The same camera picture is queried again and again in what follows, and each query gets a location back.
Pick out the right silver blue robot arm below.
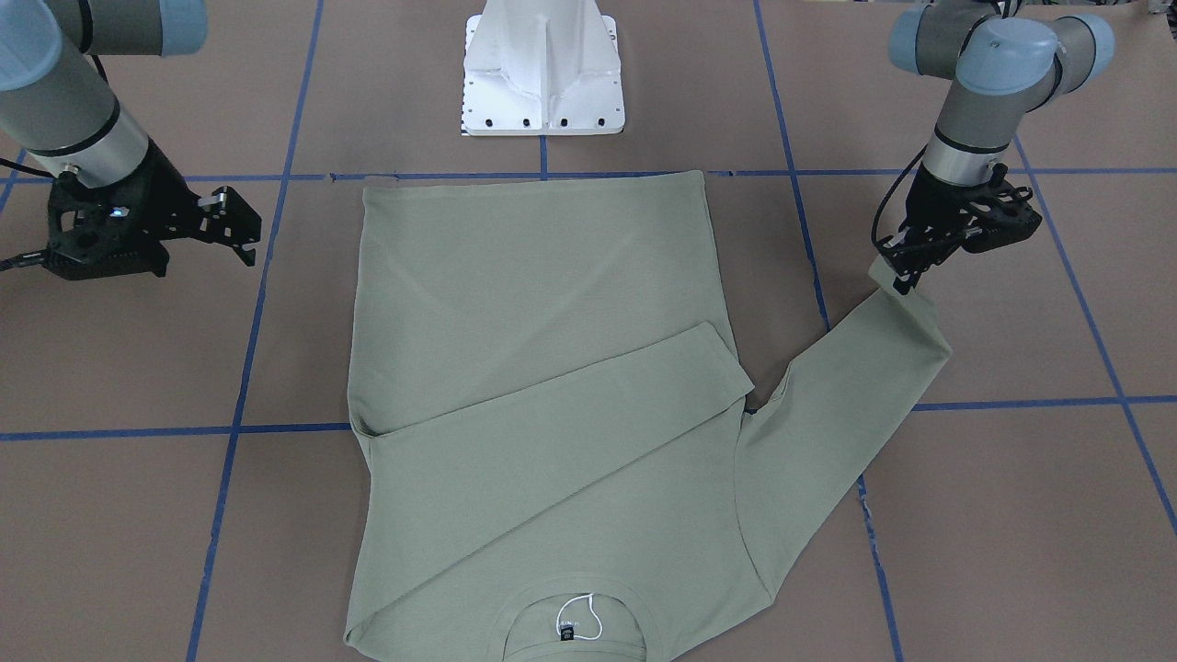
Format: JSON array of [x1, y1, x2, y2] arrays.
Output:
[[1, 1, 261, 280]]

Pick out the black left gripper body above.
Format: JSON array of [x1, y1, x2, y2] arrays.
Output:
[[897, 164, 996, 241]]

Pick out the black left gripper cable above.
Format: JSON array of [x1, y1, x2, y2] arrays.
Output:
[[870, 143, 930, 249]]

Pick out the olive green long-sleeve shirt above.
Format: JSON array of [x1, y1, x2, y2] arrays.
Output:
[[344, 171, 952, 661]]

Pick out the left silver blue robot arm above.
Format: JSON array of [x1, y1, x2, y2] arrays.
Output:
[[871, 1, 1115, 294]]

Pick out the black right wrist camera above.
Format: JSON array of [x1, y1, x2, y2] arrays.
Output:
[[44, 173, 171, 282]]

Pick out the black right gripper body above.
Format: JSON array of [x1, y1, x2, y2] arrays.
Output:
[[56, 140, 210, 247]]

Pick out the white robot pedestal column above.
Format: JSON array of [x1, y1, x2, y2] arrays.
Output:
[[460, 1, 626, 137]]

